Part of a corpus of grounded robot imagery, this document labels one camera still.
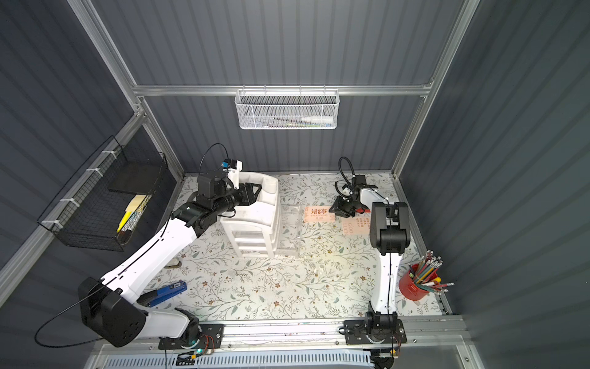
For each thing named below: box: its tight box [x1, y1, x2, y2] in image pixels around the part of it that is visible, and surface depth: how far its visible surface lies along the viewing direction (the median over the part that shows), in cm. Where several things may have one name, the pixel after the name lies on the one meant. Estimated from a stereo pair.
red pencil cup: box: [398, 263, 439, 301], surface depth 76 cm
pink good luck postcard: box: [341, 215, 372, 236], surface depth 103 cm
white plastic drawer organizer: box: [219, 171, 279, 260], surface depth 82 cm
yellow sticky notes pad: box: [122, 193, 147, 220], surface depth 76 cm
